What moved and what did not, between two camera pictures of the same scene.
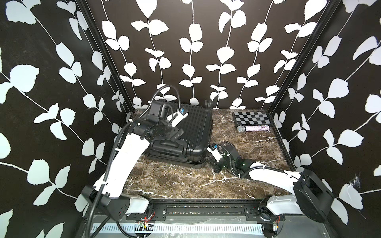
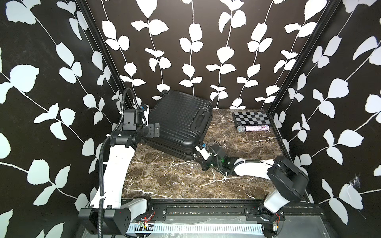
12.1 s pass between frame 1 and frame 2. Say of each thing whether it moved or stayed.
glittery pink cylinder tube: stayed
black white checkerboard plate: stayed
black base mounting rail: stayed
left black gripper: moved
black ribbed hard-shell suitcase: moved
